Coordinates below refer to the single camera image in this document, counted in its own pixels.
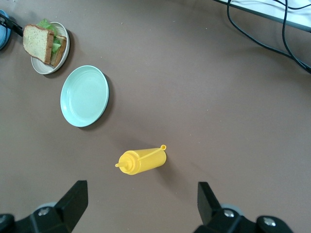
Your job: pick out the yellow squeeze bottle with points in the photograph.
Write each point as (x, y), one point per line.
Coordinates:
(145, 161)

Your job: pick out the blue plate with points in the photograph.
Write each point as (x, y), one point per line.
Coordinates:
(3, 36)

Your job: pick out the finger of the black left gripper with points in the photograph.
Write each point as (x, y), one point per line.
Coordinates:
(13, 27)

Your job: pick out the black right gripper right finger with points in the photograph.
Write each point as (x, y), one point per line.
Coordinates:
(211, 218)

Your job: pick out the mint green plate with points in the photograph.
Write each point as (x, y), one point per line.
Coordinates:
(83, 95)

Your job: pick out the brown bread slice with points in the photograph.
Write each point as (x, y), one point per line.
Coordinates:
(36, 41)
(59, 52)

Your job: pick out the brown table cover sheet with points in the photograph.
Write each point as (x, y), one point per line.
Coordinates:
(182, 85)

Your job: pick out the beige plate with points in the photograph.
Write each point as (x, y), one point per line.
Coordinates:
(39, 66)

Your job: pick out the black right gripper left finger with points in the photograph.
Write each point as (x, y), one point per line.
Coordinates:
(70, 208)

